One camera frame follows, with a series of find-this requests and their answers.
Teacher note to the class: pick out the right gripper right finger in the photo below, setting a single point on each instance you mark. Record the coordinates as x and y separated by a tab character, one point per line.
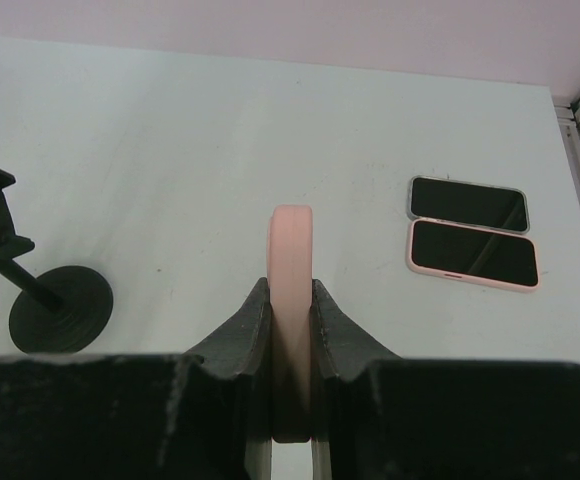
376	415

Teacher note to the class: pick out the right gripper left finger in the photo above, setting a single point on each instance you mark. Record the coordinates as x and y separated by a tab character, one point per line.
200	414

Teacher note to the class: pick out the pink phone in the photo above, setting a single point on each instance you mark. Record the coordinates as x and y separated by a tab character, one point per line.
289	276
472	254

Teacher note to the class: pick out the black round-base phone stand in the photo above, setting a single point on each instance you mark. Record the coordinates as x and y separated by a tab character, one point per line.
61	311

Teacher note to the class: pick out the dark blue phone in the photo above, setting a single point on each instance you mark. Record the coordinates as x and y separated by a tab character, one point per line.
494	207

